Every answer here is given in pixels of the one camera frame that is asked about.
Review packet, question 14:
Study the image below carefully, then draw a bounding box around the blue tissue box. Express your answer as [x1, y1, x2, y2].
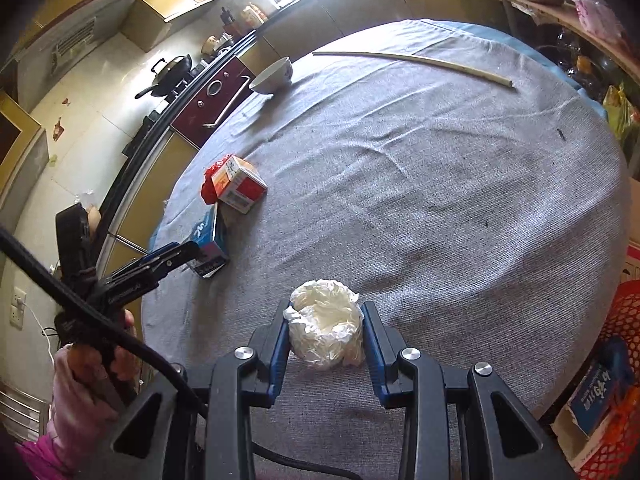
[188, 204, 230, 278]

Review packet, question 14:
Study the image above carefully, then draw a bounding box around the white tissue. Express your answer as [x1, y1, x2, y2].
[282, 280, 364, 370]

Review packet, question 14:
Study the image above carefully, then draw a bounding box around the red wrapper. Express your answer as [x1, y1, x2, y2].
[201, 157, 231, 205]

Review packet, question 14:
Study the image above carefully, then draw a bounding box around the red and white carton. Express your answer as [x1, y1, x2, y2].
[212, 155, 268, 214]

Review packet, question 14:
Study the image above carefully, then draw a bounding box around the grey medicine box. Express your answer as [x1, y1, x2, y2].
[551, 361, 617, 471]

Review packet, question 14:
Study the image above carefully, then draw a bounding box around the blue bag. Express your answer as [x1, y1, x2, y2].
[598, 336, 636, 402]

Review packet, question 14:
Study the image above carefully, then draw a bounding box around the left hand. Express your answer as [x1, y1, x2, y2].
[46, 309, 141, 466]

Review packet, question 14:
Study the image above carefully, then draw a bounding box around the grey tablecloth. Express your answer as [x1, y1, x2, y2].
[142, 20, 630, 415]

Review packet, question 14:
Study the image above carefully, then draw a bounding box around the black wok with lid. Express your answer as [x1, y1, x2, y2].
[134, 54, 192, 99]

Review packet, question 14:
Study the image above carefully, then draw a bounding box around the dark red built-in oven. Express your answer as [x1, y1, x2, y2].
[170, 58, 255, 148]

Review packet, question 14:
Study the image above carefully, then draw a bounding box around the white ceramic bowl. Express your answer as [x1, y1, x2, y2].
[250, 56, 293, 94]

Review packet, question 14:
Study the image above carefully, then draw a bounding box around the range hood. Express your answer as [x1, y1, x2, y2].
[13, 0, 134, 110]

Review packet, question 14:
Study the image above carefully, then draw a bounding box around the red plastic mesh basket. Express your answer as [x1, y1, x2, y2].
[572, 281, 639, 479]

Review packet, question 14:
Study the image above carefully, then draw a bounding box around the long wooden stick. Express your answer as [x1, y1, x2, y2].
[312, 50, 514, 88]

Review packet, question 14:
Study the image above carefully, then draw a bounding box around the metal storage shelf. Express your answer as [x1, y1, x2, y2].
[501, 0, 639, 166]

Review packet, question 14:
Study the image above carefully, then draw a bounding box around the pink plastic bag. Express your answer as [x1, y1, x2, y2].
[572, 0, 628, 46]

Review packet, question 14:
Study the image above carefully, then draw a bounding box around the black cable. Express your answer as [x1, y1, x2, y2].
[0, 226, 362, 480]

